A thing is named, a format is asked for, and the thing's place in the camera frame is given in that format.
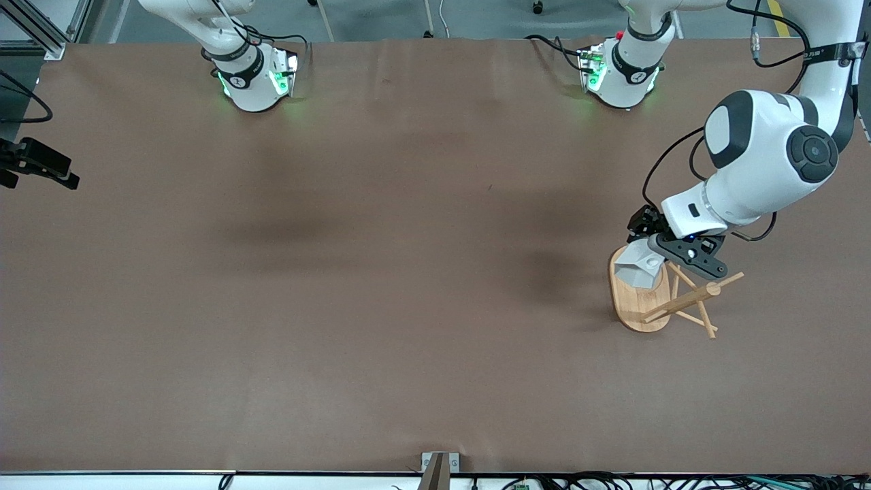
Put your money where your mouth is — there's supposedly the white faceted cup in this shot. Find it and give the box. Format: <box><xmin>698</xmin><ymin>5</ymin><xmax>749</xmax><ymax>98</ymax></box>
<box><xmin>613</xmin><ymin>238</ymin><xmax>668</xmax><ymax>291</ymax></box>

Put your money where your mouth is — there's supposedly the wooden cup rack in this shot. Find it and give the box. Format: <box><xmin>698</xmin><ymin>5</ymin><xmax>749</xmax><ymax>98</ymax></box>
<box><xmin>608</xmin><ymin>244</ymin><xmax>745</xmax><ymax>340</ymax></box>

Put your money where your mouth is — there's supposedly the green-lit base connector box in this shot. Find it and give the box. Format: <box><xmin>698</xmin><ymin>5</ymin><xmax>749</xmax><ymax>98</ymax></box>
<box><xmin>578</xmin><ymin>44</ymin><xmax>608</xmax><ymax>94</ymax></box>
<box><xmin>269</xmin><ymin>46</ymin><xmax>301</xmax><ymax>97</ymax></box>

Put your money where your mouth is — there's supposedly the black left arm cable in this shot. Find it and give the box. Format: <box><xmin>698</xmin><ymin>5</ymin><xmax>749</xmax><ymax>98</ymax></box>
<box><xmin>642</xmin><ymin>0</ymin><xmax>812</xmax><ymax>244</ymax></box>

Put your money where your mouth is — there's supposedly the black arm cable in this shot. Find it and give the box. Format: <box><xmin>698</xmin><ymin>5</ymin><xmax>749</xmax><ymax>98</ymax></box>
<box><xmin>642</xmin><ymin>0</ymin><xmax>812</xmax><ymax>244</ymax></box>
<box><xmin>0</xmin><ymin>68</ymin><xmax>54</xmax><ymax>125</ymax></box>

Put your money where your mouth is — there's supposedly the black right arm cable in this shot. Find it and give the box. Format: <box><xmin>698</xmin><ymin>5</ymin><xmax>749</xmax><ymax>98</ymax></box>
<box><xmin>0</xmin><ymin>68</ymin><xmax>54</xmax><ymax>125</ymax></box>

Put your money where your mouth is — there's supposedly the aluminium frame profile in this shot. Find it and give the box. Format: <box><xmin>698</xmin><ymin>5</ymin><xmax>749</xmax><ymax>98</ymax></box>
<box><xmin>0</xmin><ymin>0</ymin><xmax>94</xmax><ymax>60</ymax></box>

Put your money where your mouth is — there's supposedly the black cable bundle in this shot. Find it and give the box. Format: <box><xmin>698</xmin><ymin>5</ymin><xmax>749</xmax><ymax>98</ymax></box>
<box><xmin>470</xmin><ymin>471</ymin><xmax>871</xmax><ymax>490</ymax></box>

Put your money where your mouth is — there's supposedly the grey metal bracket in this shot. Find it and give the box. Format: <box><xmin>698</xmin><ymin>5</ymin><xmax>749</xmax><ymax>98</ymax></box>
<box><xmin>421</xmin><ymin>452</ymin><xmax>461</xmax><ymax>490</ymax></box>

